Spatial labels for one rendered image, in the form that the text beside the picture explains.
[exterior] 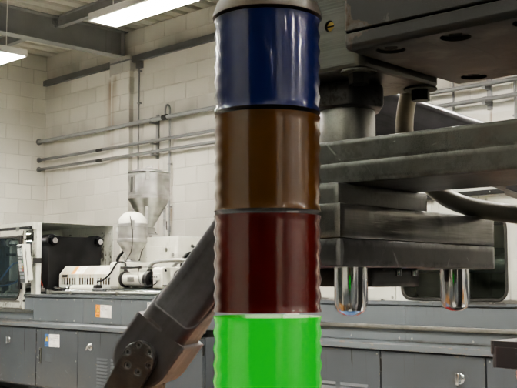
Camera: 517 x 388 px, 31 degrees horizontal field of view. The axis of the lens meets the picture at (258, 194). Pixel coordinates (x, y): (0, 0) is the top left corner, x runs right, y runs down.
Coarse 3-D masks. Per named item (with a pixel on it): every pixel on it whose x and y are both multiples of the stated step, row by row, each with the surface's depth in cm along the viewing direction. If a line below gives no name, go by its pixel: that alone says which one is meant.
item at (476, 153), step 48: (336, 96) 60; (336, 144) 58; (384, 144) 56; (432, 144) 53; (480, 144) 51; (336, 192) 56; (384, 192) 60; (336, 240) 53; (384, 240) 56; (432, 240) 60; (480, 240) 65; (336, 288) 55
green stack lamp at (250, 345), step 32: (224, 320) 32; (256, 320) 31; (288, 320) 31; (320, 320) 33; (224, 352) 32; (256, 352) 31; (288, 352) 31; (320, 352) 32; (224, 384) 31; (256, 384) 31; (288, 384) 31; (320, 384) 32
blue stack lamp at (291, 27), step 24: (216, 24) 33; (240, 24) 32; (264, 24) 32; (288, 24) 32; (312, 24) 33; (216, 48) 33; (240, 48) 32; (264, 48) 32; (288, 48) 32; (312, 48) 33; (216, 72) 33; (240, 72) 32; (264, 72) 32; (288, 72) 32; (312, 72) 33; (216, 96) 33; (240, 96) 32; (264, 96) 32; (288, 96) 32; (312, 96) 33
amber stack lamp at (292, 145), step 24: (216, 120) 33; (240, 120) 32; (264, 120) 32; (288, 120) 32; (312, 120) 33; (216, 144) 33; (240, 144) 32; (264, 144) 32; (288, 144) 32; (312, 144) 32; (216, 168) 33; (240, 168) 32; (264, 168) 32; (288, 168) 32; (312, 168) 32; (216, 192) 33; (240, 192) 32; (264, 192) 31; (288, 192) 32; (312, 192) 32
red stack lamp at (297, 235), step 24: (216, 216) 33; (240, 216) 32; (264, 216) 31; (288, 216) 31; (312, 216) 32; (216, 240) 33; (240, 240) 32; (264, 240) 31; (288, 240) 31; (312, 240) 32; (216, 264) 32; (240, 264) 31; (264, 264) 31; (288, 264) 31; (312, 264) 32; (216, 288) 32; (240, 288) 31; (264, 288) 31; (288, 288) 31; (312, 288) 32; (216, 312) 32; (240, 312) 31; (264, 312) 31; (288, 312) 31; (312, 312) 32
